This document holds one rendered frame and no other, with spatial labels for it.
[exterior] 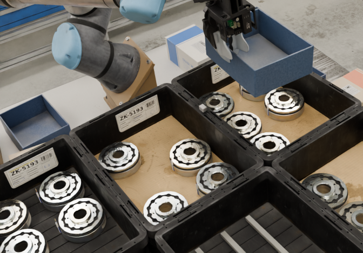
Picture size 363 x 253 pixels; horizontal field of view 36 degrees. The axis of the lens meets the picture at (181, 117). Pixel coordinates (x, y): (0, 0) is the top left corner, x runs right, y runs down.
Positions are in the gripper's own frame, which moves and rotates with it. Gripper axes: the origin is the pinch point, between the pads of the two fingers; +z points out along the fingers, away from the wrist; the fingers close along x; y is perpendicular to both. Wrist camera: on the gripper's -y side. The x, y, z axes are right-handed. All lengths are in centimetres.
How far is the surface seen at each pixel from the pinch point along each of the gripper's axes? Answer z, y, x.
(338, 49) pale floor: 121, -111, 119
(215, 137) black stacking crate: 23.1, -1.7, -6.2
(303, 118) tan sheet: 30.8, -1.0, 18.7
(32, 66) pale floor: 111, -204, -31
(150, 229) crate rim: 17.3, 18.1, -31.3
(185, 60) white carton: 38, -53, 9
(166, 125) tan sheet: 28.7, -19.0, -12.5
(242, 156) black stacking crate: 21.6, 8.7, -4.8
